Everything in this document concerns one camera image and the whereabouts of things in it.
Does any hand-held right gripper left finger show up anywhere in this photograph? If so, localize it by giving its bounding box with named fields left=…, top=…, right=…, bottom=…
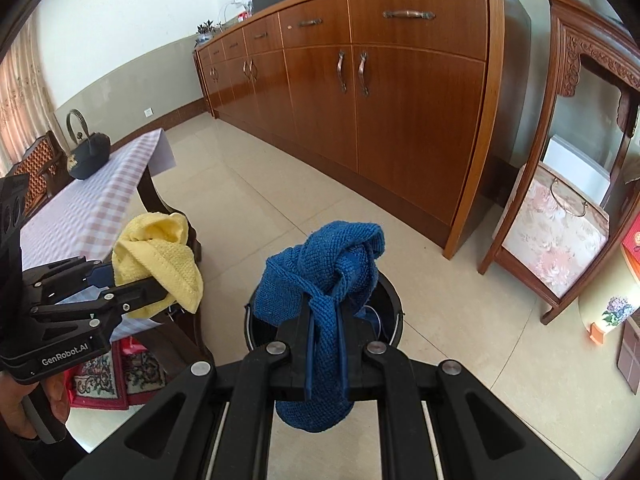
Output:
left=62, top=296, right=315, bottom=480

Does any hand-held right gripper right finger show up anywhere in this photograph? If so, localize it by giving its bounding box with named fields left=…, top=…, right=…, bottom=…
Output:
left=340, top=305, right=586, bottom=480

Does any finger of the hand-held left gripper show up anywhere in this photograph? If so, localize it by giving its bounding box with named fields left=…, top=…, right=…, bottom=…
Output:
left=30, top=276, right=177, bottom=333
left=21, top=255, right=117, bottom=301

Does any yellow knitted cloth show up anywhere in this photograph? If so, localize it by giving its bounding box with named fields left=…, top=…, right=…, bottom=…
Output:
left=111, top=211, right=204, bottom=320

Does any black plastic trash bin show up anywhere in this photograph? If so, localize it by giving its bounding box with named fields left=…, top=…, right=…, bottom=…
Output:
left=243, top=265, right=403, bottom=356

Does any blue knitted cloth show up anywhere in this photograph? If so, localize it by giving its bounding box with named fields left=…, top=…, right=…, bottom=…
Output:
left=252, top=220, right=387, bottom=435

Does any person's left hand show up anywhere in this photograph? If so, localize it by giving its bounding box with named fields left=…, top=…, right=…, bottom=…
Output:
left=0, top=370, right=71, bottom=441

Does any red patterned mat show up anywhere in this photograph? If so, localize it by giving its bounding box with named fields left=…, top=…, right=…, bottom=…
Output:
left=67, top=337, right=171, bottom=411

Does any wooden bench sofa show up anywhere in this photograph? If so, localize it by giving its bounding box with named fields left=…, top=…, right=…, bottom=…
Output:
left=10, top=130, right=76, bottom=216

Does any black cast iron kettle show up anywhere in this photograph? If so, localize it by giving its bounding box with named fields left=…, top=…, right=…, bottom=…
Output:
left=65, top=108, right=111, bottom=181

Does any beige patterned curtain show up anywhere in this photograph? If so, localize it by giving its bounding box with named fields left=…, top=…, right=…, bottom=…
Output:
left=0, top=20, right=56, bottom=171

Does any floral fabric bag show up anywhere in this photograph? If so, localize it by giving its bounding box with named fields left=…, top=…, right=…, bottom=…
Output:
left=501, top=164, right=611, bottom=298

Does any wooden sideboard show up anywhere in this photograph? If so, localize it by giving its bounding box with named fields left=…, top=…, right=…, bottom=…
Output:
left=192, top=0, right=532, bottom=261

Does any white flower printed box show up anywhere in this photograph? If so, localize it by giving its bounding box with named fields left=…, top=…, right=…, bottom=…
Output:
left=577, top=280, right=640, bottom=346

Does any brown square panel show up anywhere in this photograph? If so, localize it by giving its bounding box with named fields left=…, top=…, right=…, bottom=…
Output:
left=616, top=317, right=640, bottom=391

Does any red gift box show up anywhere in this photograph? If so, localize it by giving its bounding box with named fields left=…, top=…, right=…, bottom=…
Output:
left=620, top=220, right=640, bottom=281

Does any carved wooden chair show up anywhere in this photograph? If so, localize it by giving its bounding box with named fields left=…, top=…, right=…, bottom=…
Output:
left=477, top=0, right=640, bottom=326

